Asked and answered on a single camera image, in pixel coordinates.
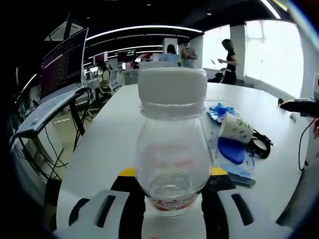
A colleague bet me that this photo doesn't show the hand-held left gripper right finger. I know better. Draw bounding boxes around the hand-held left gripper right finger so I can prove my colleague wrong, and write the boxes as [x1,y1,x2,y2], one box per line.
[201,166,285,239]

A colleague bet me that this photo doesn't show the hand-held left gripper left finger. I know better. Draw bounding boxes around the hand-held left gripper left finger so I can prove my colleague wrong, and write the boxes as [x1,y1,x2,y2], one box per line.
[64,168,147,239]

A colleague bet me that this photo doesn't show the blue white wipes packet item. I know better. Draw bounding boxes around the blue white wipes packet item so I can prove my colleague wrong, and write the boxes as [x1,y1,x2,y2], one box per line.
[207,129,257,189]

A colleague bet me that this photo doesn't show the black cable item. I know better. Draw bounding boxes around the black cable item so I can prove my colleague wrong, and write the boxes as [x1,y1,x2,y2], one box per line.
[246,131,276,160]

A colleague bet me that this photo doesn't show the white paper cup item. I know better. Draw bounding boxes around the white paper cup item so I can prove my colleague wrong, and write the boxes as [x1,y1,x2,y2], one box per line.
[218,113,255,145]

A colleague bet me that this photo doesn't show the blue plastic bag item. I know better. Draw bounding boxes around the blue plastic bag item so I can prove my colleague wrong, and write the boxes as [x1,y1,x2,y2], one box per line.
[207,102,240,123]

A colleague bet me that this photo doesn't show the clear plastic bottle item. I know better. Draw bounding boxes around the clear plastic bottle item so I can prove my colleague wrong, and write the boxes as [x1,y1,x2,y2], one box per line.
[136,67,214,218]

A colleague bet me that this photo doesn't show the grey mesh chair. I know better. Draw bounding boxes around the grey mesh chair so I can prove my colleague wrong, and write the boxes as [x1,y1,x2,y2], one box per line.
[275,156,319,226]

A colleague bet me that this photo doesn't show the white table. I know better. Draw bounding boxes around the white table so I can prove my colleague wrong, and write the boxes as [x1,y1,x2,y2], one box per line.
[56,81,317,239]

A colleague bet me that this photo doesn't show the grey standing desk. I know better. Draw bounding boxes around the grey standing desk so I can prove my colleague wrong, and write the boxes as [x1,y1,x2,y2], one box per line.
[14,86,94,180]

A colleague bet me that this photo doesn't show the dark computer monitor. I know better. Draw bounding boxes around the dark computer monitor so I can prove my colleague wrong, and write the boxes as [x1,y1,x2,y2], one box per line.
[39,27,90,101]

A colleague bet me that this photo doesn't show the long ceiling light strip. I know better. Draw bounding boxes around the long ceiling light strip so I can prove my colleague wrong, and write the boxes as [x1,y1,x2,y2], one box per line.
[84,24,204,42]

